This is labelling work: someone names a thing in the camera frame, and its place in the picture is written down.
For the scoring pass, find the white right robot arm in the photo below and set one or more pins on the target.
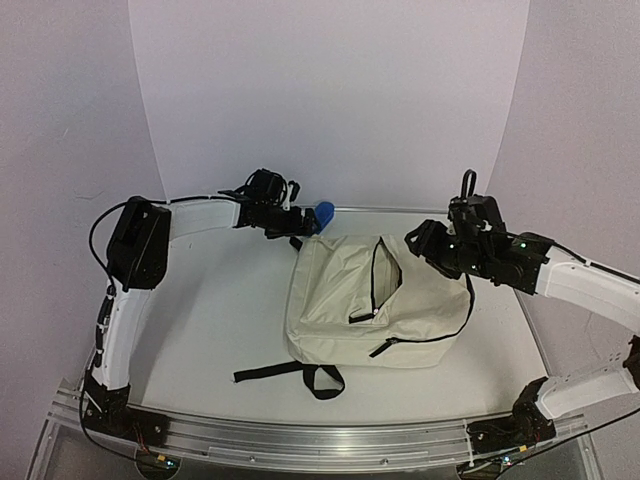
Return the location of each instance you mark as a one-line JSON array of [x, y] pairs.
[[604, 292]]

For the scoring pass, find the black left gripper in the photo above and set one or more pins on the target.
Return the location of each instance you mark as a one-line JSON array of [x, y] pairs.
[[294, 227]]

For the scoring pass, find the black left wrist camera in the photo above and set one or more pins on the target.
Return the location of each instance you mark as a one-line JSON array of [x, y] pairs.
[[268, 187]]

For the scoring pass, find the blue pencil case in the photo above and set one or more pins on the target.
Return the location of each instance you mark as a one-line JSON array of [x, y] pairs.
[[324, 213]]

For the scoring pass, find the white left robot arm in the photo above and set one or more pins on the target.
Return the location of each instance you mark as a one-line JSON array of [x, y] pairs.
[[137, 257]]

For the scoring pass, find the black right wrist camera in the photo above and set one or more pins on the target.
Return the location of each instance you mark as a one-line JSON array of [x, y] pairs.
[[471, 214]]

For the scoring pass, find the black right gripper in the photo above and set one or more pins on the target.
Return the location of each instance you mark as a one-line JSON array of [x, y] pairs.
[[439, 247]]

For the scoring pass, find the aluminium front rail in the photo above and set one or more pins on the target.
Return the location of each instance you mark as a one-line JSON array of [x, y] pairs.
[[308, 448]]

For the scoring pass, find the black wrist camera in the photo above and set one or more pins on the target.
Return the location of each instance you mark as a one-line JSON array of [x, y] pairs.
[[471, 214], [268, 187]]

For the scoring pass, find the cream white backpack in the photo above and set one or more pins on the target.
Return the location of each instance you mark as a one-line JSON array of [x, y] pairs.
[[365, 301]]

